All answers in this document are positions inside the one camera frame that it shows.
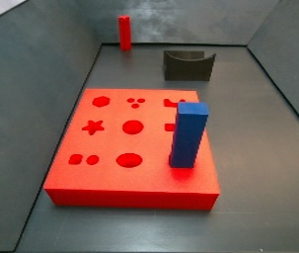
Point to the red star peg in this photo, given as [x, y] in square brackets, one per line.
[124, 32]

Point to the red shape-sorter board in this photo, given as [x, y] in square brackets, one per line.
[111, 163]

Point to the blue rectangular block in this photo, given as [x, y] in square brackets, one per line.
[190, 124]

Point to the black curved block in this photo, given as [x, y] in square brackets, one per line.
[187, 65]

